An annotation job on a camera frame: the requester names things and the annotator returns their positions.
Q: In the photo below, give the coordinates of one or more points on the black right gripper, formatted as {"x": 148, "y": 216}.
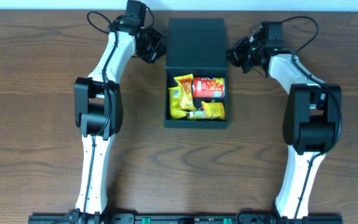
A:
{"x": 239, "y": 54}

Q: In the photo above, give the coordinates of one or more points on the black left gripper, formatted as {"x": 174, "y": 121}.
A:
{"x": 155, "y": 45}

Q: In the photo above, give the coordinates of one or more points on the black gift box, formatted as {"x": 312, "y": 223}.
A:
{"x": 198, "y": 47}

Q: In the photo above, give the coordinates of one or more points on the yellow peanut butter snack packet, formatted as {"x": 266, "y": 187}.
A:
{"x": 186, "y": 96}

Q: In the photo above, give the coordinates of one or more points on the red Pringles can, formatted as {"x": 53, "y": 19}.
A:
{"x": 205, "y": 87}

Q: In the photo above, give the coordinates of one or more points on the small yellow square snack packet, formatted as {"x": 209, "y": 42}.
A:
{"x": 214, "y": 110}

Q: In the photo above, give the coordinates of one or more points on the yellow wafer snack packet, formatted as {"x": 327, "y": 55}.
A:
{"x": 175, "y": 98}

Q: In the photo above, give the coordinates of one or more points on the green white snack packet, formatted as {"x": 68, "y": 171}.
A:
{"x": 196, "y": 114}

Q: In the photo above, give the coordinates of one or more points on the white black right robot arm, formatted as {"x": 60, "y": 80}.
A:
{"x": 312, "y": 122}

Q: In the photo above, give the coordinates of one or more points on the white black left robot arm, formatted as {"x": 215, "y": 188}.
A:
{"x": 98, "y": 103}

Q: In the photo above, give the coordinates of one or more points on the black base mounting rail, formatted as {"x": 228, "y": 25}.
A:
{"x": 245, "y": 218}

